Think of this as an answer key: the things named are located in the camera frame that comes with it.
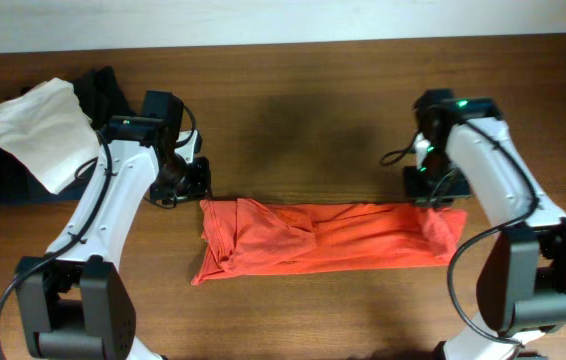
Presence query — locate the orange printed t-shirt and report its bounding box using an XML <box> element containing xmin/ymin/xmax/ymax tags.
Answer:
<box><xmin>192</xmin><ymin>198</ymin><xmax>467</xmax><ymax>285</ymax></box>

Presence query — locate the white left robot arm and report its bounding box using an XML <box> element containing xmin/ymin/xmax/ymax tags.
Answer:
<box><xmin>14</xmin><ymin>116</ymin><xmax>210</xmax><ymax>359</ymax></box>

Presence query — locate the black folded garment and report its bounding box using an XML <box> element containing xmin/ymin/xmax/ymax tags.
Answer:
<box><xmin>0</xmin><ymin>66</ymin><xmax>134</xmax><ymax>205</ymax></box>

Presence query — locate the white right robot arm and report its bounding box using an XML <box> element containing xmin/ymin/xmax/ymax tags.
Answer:
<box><xmin>403</xmin><ymin>89</ymin><xmax>566</xmax><ymax>360</ymax></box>

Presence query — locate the white folded cloth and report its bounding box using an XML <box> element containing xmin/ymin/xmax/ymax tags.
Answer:
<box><xmin>0</xmin><ymin>78</ymin><xmax>100</xmax><ymax>195</ymax></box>

